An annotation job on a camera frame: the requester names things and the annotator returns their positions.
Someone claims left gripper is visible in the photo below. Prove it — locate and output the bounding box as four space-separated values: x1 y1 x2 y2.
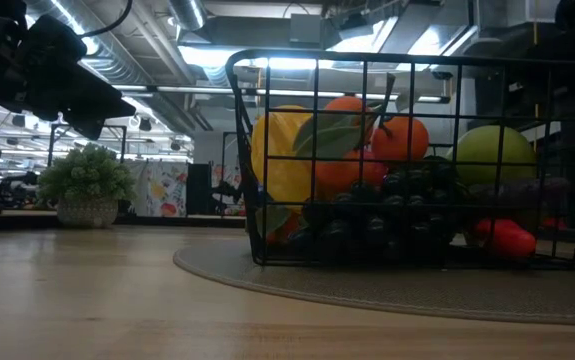
0 0 136 141

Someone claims black grape bunch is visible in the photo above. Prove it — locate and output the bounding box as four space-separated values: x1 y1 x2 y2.
286 157 461 264

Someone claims purple eggplant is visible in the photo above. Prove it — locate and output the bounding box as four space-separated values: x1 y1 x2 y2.
466 177 571 211

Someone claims orange-red carrot with green top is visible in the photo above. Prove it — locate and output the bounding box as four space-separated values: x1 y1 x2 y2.
471 217 538 260

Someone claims fruit print banner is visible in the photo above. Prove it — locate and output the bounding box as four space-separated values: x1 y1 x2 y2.
125 158 189 218

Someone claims dark background machine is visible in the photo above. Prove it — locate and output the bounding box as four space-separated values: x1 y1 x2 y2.
0 170 41 206

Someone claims black background cabinet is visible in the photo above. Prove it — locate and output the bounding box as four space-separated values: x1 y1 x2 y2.
186 163 214 217

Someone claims long ceiling light fixture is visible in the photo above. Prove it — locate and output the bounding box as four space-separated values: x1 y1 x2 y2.
111 84 451 105

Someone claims round grey placemat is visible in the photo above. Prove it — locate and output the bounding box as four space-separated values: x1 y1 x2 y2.
172 238 575 326

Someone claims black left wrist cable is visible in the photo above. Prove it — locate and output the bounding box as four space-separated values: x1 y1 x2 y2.
79 0 134 39

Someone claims silver ventilation duct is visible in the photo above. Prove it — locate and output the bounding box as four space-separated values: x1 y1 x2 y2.
169 0 208 31

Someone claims black wire basket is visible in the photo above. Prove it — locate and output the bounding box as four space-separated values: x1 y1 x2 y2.
225 48 575 271

